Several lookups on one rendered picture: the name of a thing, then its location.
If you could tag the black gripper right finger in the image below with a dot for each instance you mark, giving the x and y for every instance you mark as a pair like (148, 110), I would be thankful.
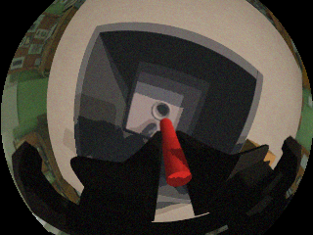
(213, 170)

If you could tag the red peg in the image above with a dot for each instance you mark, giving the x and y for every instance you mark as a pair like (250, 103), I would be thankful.
(176, 168)

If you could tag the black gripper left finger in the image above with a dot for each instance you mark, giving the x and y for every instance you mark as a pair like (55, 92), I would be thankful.
(139, 175)

